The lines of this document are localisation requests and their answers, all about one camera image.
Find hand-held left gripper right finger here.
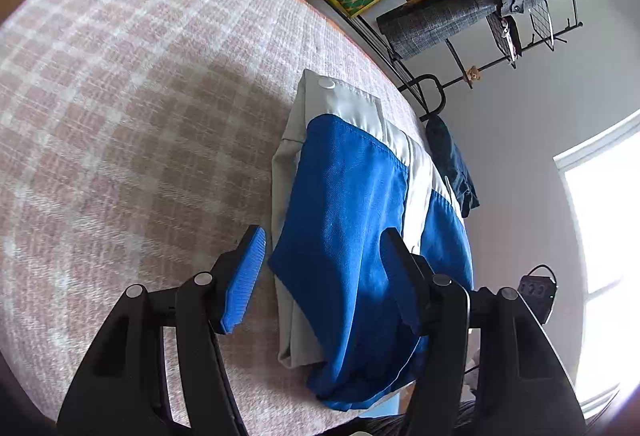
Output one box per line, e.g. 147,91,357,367
380,228,588,436

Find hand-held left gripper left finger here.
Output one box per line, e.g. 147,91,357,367
56,225,268,436

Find white and blue jacket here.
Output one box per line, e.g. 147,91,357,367
267,68,476,412

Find black metal clothes rack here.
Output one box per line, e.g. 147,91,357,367
186,0,585,124

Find folded clothes pile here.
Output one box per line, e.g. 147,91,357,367
492,13,523,61

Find white framed window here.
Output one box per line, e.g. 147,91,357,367
552,108,640,422

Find navy folded garment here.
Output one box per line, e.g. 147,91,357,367
425,116,481,219

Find pink checked bed blanket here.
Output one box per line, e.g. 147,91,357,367
0,0,426,427

